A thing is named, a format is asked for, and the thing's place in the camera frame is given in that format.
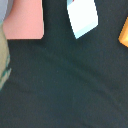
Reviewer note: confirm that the light blue milk carton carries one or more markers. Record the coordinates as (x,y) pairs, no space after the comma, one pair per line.
(82,15)

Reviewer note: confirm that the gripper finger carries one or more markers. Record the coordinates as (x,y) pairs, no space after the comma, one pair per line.
(4,58)

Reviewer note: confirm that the pink serving board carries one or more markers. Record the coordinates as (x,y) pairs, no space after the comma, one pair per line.
(25,20)

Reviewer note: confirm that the orange bread loaf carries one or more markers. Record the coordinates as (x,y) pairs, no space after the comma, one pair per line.
(123,37)

